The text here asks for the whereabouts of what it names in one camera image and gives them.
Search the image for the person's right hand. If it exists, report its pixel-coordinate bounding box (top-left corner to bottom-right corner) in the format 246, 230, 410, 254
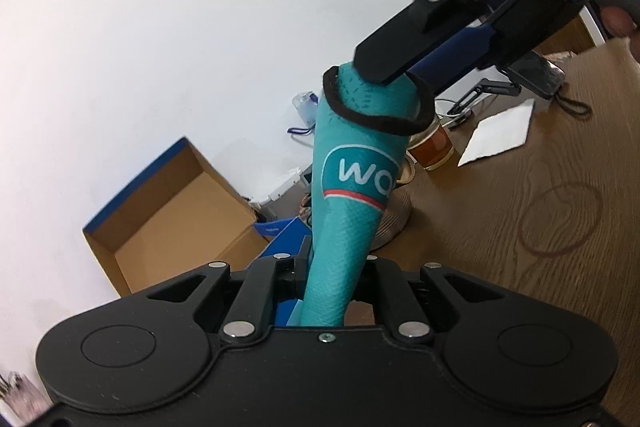
601, 6, 640, 58

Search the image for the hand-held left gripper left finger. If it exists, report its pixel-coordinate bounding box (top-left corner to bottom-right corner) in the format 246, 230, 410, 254
145, 252, 308, 341

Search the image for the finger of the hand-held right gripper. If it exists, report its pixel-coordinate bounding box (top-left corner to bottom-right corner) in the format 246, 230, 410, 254
354, 0, 503, 92
480, 0, 597, 72

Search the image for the grey phone stand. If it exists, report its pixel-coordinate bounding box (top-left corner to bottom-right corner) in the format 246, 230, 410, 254
442, 77, 522, 118

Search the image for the wooden cabinet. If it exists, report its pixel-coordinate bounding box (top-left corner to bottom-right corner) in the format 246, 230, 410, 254
537, 7, 613, 56

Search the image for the brown clay teapot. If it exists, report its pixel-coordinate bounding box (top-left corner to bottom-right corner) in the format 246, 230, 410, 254
370, 152, 417, 253

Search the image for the black phone strap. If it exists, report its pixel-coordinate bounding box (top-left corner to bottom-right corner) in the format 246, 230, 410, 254
550, 91, 593, 120

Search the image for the white paper napkin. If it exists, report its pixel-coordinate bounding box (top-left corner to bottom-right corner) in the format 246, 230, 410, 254
457, 99, 536, 168

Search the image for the blue cardboard box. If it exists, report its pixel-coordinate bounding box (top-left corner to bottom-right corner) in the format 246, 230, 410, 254
82, 137, 313, 328

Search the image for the black hair tie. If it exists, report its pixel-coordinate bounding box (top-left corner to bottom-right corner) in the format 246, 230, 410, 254
321, 66, 437, 136

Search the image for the white plastic container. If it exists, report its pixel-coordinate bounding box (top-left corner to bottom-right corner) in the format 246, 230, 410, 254
250, 167, 306, 219

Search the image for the glass of tea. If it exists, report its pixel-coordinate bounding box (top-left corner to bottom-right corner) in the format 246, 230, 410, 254
406, 112, 457, 172

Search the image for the teal cloth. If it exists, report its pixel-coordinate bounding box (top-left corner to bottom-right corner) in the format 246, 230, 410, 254
299, 62, 422, 328

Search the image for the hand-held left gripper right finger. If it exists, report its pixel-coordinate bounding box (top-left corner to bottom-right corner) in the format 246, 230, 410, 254
356, 256, 507, 341

